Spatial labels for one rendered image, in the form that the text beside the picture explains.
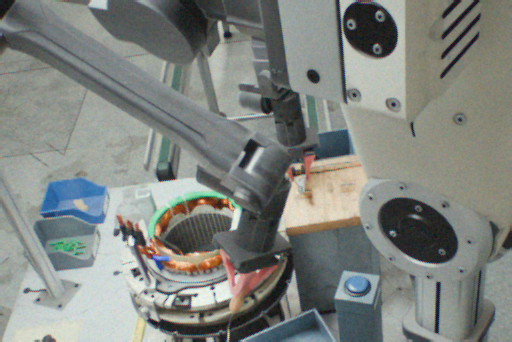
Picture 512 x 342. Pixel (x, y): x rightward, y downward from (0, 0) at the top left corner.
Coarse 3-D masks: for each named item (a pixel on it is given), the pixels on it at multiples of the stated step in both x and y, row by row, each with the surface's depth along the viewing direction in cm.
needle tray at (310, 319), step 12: (312, 312) 115; (288, 324) 115; (300, 324) 116; (312, 324) 117; (324, 324) 113; (252, 336) 113; (264, 336) 114; (276, 336) 115; (288, 336) 117; (300, 336) 116; (312, 336) 116; (324, 336) 115
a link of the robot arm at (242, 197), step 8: (280, 144) 83; (240, 160) 88; (200, 168) 89; (200, 176) 90; (208, 176) 90; (216, 176) 89; (200, 184) 92; (208, 184) 91; (216, 184) 90; (224, 192) 90; (232, 192) 90; (240, 192) 81; (248, 192) 81; (240, 200) 82; (248, 200) 81; (256, 200) 81; (248, 208) 83; (256, 208) 83; (264, 208) 86
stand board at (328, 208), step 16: (336, 160) 146; (352, 160) 145; (320, 176) 142; (336, 176) 142; (352, 176) 141; (320, 192) 138; (336, 192) 138; (352, 192) 137; (288, 208) 136; (304, 208) 135; (320, 208) 135; (336, 208) 134; (352, 208) 133; (288, 224) 132; (304, 224) 132; (320, 224) 132; (336, 224) 132; (352, 224) 133
